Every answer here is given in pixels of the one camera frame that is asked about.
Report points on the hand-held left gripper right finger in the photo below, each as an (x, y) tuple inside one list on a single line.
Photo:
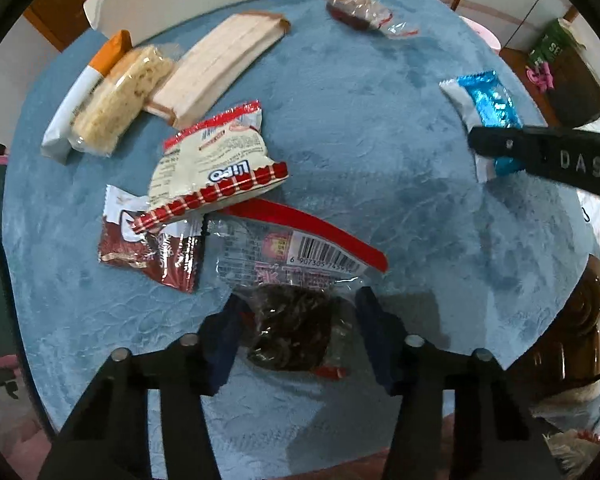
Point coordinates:
[(375, 340)]

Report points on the brown white snack packet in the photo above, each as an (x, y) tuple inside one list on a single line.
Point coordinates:
[(140, 255)]

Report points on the clear nut date packet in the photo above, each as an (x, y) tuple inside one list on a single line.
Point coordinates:
[(355, 10)]

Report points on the red white biscuit packet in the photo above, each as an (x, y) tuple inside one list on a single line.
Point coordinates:
[(210, 160)]

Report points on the pink plastic stool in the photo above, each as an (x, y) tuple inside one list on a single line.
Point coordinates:
[(480, 32)]

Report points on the clear red-strip dark snack packet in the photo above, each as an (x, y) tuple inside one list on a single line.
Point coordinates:
[(290, 325)]

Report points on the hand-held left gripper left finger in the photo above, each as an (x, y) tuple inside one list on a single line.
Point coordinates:
[(220, 345)]

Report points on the pink toy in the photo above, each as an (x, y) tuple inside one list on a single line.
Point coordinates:
[(540, 76)]

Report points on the white orange oat bar packet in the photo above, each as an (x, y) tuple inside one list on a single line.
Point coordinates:
[(72, 110)]

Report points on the beige wafer packet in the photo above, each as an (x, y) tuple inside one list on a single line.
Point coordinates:
[(215, 65)]

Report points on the green bag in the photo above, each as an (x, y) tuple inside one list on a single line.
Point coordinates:
[(555, 45)]

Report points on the large puffed rice cake packet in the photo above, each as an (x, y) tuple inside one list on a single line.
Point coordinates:
[(120, 100)]

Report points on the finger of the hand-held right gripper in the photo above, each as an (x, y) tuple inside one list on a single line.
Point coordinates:
[(530, 150)]

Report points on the blue white snack packet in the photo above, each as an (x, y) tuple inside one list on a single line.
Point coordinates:
[(485, 105)]

